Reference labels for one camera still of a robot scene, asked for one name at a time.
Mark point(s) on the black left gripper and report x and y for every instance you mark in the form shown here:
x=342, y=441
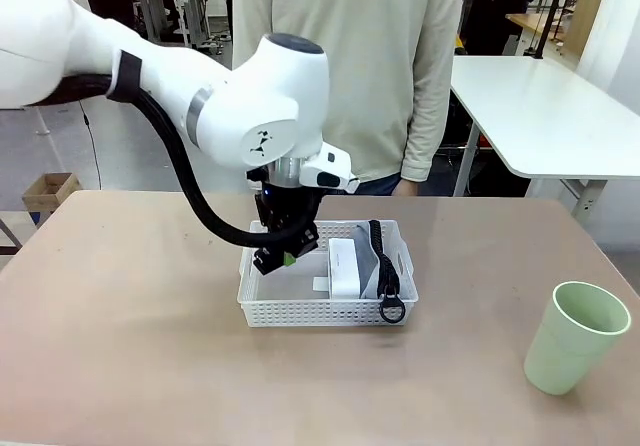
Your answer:
x=285, y=211

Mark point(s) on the white power strip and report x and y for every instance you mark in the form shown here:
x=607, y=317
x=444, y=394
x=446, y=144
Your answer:
x=345, y=271

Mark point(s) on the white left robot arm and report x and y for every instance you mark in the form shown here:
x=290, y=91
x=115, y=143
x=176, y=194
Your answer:
x=240, y=106

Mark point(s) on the white perforated plastic basket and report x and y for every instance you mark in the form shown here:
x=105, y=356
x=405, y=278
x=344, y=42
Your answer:
x=300, y=311

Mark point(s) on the person in beige sweater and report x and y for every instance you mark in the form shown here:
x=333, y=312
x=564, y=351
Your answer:
x=370, y=66

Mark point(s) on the small open cardboard box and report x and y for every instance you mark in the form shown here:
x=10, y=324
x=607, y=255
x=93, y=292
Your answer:
x=50, y=193

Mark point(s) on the large white table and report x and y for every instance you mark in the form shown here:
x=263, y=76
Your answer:
x=540, y=111

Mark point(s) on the pale green plastic cup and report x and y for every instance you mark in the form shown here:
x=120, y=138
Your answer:
x=565, y=351

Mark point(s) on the background person dark clothes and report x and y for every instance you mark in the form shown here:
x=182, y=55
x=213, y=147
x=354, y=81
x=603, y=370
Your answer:
x=497, y=11

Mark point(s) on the wooden top table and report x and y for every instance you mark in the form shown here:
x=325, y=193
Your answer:
x=530, y=21

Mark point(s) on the black slanted pole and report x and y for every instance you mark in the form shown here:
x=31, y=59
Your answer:
x=550, y=11

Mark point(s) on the tall brown cardboard box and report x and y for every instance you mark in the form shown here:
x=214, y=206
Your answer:
x=590, y=11

